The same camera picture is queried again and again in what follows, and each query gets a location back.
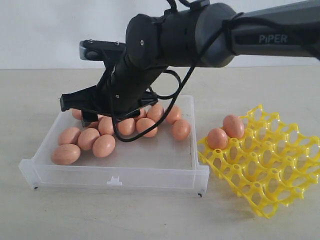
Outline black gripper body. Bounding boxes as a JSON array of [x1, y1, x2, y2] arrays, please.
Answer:
[[60, 54, 168, 118]]

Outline brown egg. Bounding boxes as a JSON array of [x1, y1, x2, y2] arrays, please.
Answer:
[[57, 126, 81, 146], [71, 109, 83, 120], [165, 105, 182, 125], [146, 103, 164, 123], [117, 118, 136, 136], [77, 128, 100, 151], [135, 108, 147, 121], [172, 119, 191, 141], [51, 144, 81, 166], [98, 116, 115, 135], [222, 114, 245, 139], [207, 128, 228, 150], [136, 117, 158, 138], [92, 134, 116, 158]]

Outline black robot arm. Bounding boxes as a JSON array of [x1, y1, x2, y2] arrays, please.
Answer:
[[60, 0, 320, 125]]

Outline brown egg second row left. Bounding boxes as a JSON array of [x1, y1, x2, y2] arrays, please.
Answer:
[[86, 121, 99, 129]]

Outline clear plastic drawer bin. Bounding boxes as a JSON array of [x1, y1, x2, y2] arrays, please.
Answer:
[[19, 95, 210, 196]]

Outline yellow plastic egg tray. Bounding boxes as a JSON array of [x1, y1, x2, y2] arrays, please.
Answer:
[[198, 105, 320, 218]]

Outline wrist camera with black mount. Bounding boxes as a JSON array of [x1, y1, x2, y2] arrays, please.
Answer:
[[79, 39, 126, 62]]

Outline black cable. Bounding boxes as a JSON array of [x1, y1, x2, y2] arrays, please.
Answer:
[[106, 0, 245, 143]]

